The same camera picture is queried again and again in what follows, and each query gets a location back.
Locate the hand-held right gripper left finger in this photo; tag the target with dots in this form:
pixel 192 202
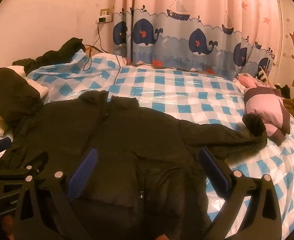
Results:
pixel 83 172

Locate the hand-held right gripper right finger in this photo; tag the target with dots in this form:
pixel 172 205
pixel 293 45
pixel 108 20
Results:
pixel 214 172

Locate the black puffer jacket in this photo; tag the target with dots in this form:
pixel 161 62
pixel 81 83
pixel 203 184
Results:
pixel 137 142

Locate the brown clothes pile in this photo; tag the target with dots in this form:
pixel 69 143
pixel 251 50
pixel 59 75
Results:
pixel 293 105

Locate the dark folded jacket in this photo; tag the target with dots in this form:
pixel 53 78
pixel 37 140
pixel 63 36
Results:
pixel 9 90

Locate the white puffy quilt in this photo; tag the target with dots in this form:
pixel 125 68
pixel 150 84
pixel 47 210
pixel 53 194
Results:
pixel 38 87

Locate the blue white checkered bed sheet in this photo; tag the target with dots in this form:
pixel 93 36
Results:
pixel 187 92

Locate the pink cloth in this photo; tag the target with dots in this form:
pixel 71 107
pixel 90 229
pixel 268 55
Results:
pixel 247 80

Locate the black white striped cloth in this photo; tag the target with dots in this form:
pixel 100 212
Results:
pixel 262 75

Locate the dark crumpled garment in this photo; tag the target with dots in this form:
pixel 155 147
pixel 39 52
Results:
pixel 69 46

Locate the whale print curtain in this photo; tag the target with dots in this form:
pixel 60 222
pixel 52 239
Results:
pixel 187 17

